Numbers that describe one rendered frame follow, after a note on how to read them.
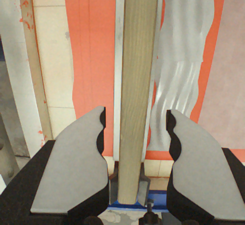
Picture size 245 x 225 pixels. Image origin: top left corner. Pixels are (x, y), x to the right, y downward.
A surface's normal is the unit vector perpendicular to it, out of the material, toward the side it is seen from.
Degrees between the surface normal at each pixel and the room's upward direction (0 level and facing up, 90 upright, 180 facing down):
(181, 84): 30
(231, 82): 0
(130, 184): 0
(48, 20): 0
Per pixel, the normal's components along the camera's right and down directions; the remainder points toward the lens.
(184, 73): -0.57, 0.30
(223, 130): -0.04, 0.45
